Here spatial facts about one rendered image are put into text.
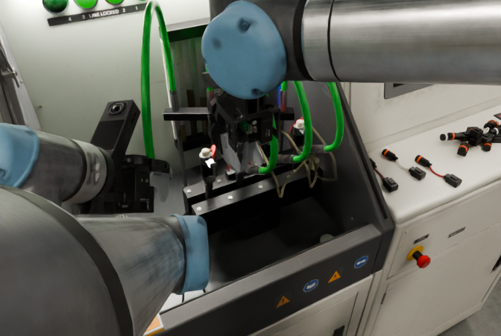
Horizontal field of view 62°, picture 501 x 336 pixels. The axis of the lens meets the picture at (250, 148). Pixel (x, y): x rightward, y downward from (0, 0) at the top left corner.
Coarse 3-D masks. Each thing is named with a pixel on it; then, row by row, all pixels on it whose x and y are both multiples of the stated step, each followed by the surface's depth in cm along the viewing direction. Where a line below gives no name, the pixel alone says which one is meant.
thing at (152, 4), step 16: (144, 16) 70; (160, 16) 84; (144, 32) 67; (160, 32) 90; (144, 48) 66; (144, 64) 65; (144, 80) 64; (144, 96) 64; (144, 112) 64; (144, 128) 64; (144, 144) 65
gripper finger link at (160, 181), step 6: (150, 174) 63; (156, 174) 66; (162, 174) 66; (168, 174) 68; (150, 180) 63; (156, 180) 64; (162, 180) 66; (168, 180) 68; (156, 186) 65; (162, 186) 66; (162, 192) 66; (162, 198) 66
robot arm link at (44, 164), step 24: (0, 144) 37; (24, 144) 39; (48, 144) 42; (72, 144) 46; (0, 168) 37; (24, 168) 38; (48, 168) 41; (72, 168) 44; (48, 192) 41; (72, 192) 46
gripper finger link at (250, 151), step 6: (246, 144) 67; (252, 144) 65; (240, 150) 68; (246, 150) 67; (252, 150) 66; (258, 150) 64; (240, 156) 68; (246, 156) 68; (252, 156) 67; (258, 156) 65; (240, 162) 68; (246, 162) 69; (258, 162) 65
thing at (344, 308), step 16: (352, 288) 103; (368, 288) 107; (320, 304) 99; (336, 304) 104; (352, 304) 108; (288, 320) 96; (304, 320) 100; (320, 320) 105; (336, 320) 109; (352, 320) 115
